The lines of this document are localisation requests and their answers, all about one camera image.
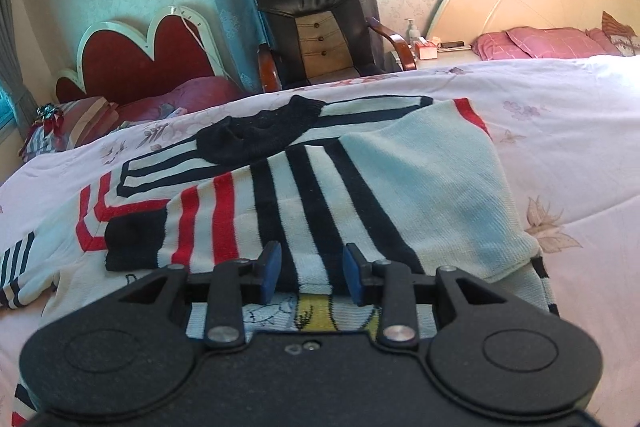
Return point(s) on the black sock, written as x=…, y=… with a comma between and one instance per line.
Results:
x=250, y=137

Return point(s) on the pink tissue box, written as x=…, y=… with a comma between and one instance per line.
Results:
x=426, y=50

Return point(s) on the striped knit sweater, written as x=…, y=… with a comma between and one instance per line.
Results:
x=425, y=187

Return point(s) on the cream nightstand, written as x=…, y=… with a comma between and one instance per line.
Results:
x=450, y=58

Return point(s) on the floral bed sheet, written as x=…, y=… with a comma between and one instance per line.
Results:
x=575, y=147

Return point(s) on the clear pump bottle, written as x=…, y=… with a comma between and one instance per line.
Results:
x=411, y=32

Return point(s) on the striped pillow with bow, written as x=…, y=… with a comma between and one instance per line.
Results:
x=75, y=122

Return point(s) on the small pink pillow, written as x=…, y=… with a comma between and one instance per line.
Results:
x=490, y=47

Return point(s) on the grey side curtain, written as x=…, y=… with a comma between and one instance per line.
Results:
x=15, y=57

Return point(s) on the black phone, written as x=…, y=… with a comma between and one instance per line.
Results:
x=452, y=44

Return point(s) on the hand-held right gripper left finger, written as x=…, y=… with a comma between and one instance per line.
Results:
x=271, y=269

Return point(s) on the large pink pillow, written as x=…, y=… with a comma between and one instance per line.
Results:
x=555, y=42

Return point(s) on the printed cartoon pillow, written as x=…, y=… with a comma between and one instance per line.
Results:
x=622, y=37

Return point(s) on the maroon pillow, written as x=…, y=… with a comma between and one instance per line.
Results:
x=195, y=97

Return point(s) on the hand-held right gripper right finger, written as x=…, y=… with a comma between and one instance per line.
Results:
x=354, y=274

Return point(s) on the red heart-shaped headboard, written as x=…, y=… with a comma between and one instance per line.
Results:
x=125, y=67

